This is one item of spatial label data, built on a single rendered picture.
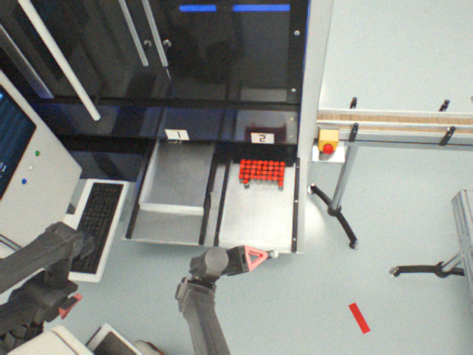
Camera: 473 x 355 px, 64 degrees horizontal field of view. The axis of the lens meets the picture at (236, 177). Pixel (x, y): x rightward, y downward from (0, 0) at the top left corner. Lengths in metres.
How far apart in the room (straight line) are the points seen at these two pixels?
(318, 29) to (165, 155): 0.86
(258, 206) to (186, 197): 0.29
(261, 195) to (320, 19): 0.70
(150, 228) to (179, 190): 0.19
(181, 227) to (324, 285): 1.08
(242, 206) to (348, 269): 1.04
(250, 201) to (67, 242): 0.74
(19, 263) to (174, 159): 0.87
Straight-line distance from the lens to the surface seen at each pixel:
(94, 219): 1.67
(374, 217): 2.49
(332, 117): 1.66
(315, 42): 1.13
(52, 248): 0.98
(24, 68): 1.51
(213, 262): 0.86
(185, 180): 1.56
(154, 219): 1.51
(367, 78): 3.19
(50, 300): 1.10
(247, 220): 1.44
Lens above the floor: 2.19
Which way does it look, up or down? 59 degrees down
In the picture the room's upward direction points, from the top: 10 degrees counter-clockwise
